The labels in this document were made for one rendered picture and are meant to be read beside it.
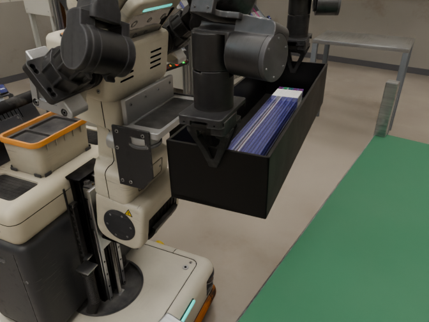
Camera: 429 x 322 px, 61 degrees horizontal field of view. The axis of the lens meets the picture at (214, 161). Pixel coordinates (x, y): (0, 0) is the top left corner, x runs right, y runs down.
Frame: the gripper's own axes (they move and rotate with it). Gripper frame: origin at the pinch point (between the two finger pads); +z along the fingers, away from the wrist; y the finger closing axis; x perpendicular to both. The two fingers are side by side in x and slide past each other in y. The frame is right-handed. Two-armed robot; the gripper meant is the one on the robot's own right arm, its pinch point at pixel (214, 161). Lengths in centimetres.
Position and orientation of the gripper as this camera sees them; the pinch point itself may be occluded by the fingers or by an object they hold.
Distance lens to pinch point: 57.2
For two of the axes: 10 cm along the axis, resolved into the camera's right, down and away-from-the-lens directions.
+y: 4.0, -4.4, 8.0
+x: -9.2, -1.8, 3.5
